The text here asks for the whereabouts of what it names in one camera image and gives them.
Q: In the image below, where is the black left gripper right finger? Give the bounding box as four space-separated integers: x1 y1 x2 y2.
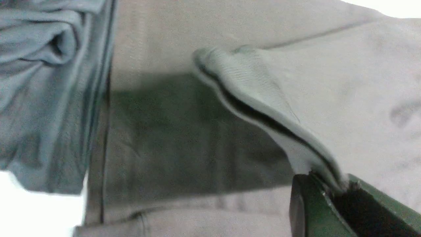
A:
325 174 420 237

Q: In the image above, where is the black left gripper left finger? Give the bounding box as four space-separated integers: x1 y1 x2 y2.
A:
289 174 357 237

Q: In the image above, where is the gray long sleeve shirt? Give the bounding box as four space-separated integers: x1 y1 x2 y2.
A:
74 0 420 237

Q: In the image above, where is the dark teal crumpled shirt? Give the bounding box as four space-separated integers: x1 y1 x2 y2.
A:
0 0 117 195

